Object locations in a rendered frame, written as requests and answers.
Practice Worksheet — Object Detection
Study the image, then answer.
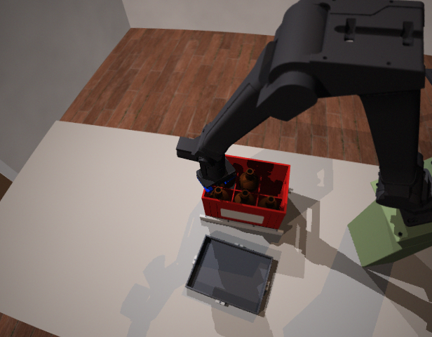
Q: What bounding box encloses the brown glass bottle with cream label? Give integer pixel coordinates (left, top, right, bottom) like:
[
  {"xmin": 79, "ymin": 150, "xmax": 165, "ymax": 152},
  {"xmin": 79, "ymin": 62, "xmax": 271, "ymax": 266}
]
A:
[{"xmin": 209, "ymin": 187, "xmax": 229, "ymax": 201}]

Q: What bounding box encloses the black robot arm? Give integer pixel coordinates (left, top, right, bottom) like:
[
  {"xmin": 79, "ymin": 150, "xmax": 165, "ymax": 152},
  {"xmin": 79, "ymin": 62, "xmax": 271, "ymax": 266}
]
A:
[{"xmin": 176, "ymin": 0, "xmax": 432, "ymax": 227}]

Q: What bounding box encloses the red crate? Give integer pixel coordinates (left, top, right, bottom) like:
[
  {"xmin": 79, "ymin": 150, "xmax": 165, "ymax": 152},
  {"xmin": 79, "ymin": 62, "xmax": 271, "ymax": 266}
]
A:
[{"xmin": 201, "ymin": 154, "xmax": 290, "ymax": 230}]

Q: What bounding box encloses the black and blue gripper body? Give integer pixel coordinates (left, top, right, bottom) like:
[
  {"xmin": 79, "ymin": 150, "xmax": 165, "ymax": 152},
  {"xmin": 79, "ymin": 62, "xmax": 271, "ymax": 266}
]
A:
[{"xmin": 196, "ymin": 157, "xmax": 236, "ymax": 189}]

